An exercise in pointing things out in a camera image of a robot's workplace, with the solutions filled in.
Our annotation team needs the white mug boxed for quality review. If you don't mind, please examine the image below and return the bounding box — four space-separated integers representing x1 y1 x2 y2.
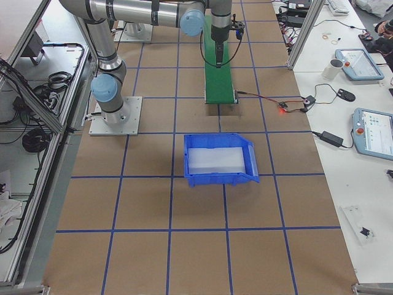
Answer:
322 58 344 81

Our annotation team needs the red black power cable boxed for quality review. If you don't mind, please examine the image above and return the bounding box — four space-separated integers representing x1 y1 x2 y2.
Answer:
236 90 308 113

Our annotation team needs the teach pendant tablet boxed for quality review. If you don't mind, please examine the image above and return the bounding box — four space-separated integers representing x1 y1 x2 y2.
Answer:
335 49 384 81
352 108 392 160

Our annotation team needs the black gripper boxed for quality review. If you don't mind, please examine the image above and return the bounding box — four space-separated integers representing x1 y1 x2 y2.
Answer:
211 26 230 68

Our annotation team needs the black computer mouse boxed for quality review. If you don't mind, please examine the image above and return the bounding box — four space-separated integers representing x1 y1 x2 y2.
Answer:
337 88 356 102

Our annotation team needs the black power adapter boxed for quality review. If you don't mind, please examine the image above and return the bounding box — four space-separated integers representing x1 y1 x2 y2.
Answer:
320 131 343 148

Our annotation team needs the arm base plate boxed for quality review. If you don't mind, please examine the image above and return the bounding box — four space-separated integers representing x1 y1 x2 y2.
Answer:
114 21 153 43
89 96 142 136

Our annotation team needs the small red-lit circuit board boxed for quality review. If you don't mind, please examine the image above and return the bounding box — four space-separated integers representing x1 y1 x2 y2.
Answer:
278 101 288 112

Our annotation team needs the green conveyor belt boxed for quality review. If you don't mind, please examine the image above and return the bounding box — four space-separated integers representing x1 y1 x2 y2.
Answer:
200 15 238 104

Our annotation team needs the blue plastic bin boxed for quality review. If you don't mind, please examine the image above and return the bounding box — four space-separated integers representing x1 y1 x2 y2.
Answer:
184 133 260 187

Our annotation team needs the aluminium frame post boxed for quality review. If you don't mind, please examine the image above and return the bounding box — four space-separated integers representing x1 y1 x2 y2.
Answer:
287 0 325 70

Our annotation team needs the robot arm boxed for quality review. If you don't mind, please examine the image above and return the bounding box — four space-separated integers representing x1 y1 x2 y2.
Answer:
61 1 243 104

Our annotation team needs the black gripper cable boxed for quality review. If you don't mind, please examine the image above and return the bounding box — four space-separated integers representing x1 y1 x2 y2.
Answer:
199 21 245 67

